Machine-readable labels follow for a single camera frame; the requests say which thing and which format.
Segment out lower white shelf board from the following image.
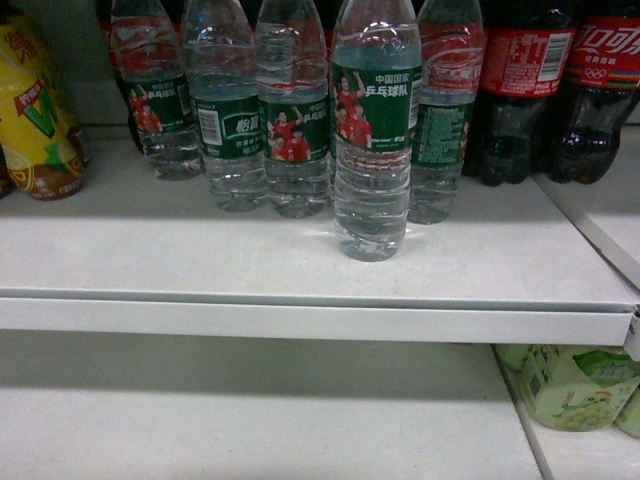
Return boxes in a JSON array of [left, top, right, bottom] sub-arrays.
[[1, 332, 541, 479]]

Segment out water bottle far left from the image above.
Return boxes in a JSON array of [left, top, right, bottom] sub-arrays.
[[110, 1, 202, 180]]

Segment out cola bottle barcode side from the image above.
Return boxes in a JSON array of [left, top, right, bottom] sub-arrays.
[[462, 1, 579, 186]]

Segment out white metal shelf board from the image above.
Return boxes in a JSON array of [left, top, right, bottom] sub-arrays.
[[1, 129, 639, 345]]

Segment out water bottle barcode label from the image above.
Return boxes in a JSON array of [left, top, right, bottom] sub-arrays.
[[181, 0, 267, 212]]

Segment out green grape drink bottle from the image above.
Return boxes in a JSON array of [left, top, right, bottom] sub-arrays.
[[518, 344, 639, 432]]

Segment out water bottle green label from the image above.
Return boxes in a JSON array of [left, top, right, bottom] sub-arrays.
[[331, 1, 422, 262]]

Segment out yellow lemon tea bottle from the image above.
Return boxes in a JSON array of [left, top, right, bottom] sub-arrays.
[[1, 1, 85, 201]]

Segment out water bottle middle red players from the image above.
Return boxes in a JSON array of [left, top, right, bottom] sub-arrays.
[[255, 0, 329, 218]]

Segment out water bottle right text label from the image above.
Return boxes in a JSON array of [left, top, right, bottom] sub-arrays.
[[408, 1, 486, 225]]

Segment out cola bottle right logo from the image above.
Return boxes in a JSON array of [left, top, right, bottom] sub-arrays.
[[546, 0, 639, 184]]

